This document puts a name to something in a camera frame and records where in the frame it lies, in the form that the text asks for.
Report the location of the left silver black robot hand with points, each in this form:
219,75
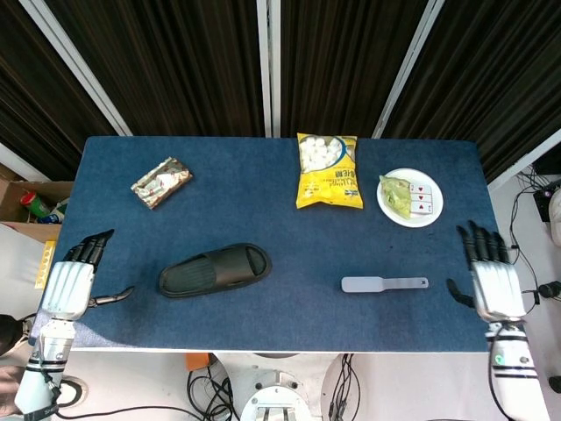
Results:
68,285

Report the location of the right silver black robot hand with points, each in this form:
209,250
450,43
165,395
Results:
497,285

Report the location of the grey shoehorn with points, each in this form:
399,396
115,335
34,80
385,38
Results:
364,284

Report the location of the black rubber slipper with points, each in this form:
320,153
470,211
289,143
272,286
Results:
210,272

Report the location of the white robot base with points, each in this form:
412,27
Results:
276,394

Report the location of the yellow perforated strip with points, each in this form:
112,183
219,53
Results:
45,263

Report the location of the black floor device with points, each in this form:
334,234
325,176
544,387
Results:
551,290

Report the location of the green can with red lid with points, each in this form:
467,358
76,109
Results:
35,204

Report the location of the brown cardboard box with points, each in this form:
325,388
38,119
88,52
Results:
13,201

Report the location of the white round plate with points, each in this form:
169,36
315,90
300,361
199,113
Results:
421,219

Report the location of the playing cards with red hearts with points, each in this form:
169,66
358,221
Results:
423,199

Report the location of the green snack packet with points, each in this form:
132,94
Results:
394,197

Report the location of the silver red snack packet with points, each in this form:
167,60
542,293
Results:
160,184

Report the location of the orange block under table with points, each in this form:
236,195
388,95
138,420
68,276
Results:
197,360

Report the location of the blue table cloth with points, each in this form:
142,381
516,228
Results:
307,320

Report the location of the yellow marshmallow bag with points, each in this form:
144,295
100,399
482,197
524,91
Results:
328,180

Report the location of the white diagonal frame post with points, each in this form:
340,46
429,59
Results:
407,66
79,66

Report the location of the white vertical frame post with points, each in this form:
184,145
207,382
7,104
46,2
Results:
268,66

